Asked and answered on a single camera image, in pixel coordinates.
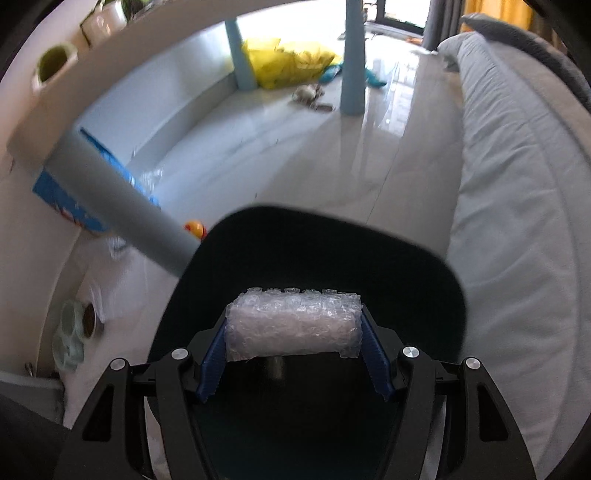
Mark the grey bed mattress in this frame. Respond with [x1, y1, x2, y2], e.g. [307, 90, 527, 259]
[440, 32, 590, 479]

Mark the dark grey fleece blanket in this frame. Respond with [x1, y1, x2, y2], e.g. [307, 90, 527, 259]
[461, 13, 590, 111]

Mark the blue printed package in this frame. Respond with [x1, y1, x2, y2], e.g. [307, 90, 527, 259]
[32, 128, 163, 235]

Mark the bubble wrap roll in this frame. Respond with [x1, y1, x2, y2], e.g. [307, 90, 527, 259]
[224, 288, 363, 361]

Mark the light blue low table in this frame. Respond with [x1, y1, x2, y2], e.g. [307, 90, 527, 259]
[6, 0, 369, 278]

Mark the small orange toy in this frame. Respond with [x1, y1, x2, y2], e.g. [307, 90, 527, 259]
[184, 220, 207, 241]

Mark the yellow plastic bag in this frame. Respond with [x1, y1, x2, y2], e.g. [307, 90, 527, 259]
[242, 38, 341, 90]

